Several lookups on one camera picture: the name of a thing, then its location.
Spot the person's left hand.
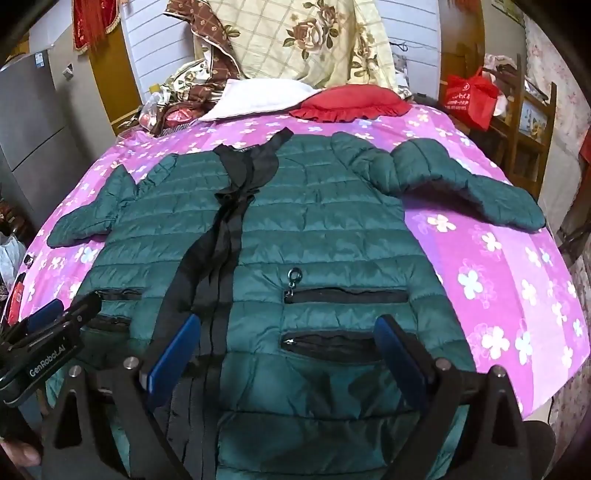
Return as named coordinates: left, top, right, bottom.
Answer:
left=0, top=439, right=42, bottom=467

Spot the brown wooden panel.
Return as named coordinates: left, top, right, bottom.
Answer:
left=90, top=18, right=141, bottom=134

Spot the red shopping bag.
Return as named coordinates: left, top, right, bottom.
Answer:
left=443, top=67, right=499, bottom=131

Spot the brown floral quilt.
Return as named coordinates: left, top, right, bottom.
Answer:
left=139, top=0, right=245, bottom=134

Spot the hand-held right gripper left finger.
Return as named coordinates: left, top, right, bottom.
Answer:
left=41, top=315, right=218, bottom=480

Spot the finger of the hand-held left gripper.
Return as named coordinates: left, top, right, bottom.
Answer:
left=4, top=292, right=103, bottom=347
left=25, top=299, right=64, bottom=333

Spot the framed picture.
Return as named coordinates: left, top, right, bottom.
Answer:
left=522, top=99, right=551, bottom=136

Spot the red fringed hanging cloth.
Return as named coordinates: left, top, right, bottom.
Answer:
left=71, top=0, right=122, bottom=55

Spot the red ruffled pillow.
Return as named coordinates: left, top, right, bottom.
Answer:
left=288, top=85, right=411, bottom=123

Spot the white plastic bag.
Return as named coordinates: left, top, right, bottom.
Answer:
left=0, top=231, right=26, bottom=296

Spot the pink floral curtain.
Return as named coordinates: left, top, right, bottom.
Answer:
left=524, top=14, right=591, bottom=153

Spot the red shiny packet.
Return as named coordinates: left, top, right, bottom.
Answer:
left=165, top=108, right=195, bottom=131

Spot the dark green puffer jacket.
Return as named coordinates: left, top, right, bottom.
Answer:
left=45, top=130, right=548, bottom=480

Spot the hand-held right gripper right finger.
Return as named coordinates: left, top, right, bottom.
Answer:
left=374, top=315, right=532, bottom=480

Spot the grey refrigerator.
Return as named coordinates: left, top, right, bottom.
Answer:
left=0, top=48, right=86, bottom=232

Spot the pink floral bedsheet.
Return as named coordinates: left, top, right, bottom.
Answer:
left=0, top=104, right=591, bottom=416

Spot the clear plastic bag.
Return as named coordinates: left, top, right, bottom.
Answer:
left=139, top=90, right=163, bottom=130

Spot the white pillow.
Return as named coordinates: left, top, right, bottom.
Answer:
left=198, top=78, right=319, bottom=121

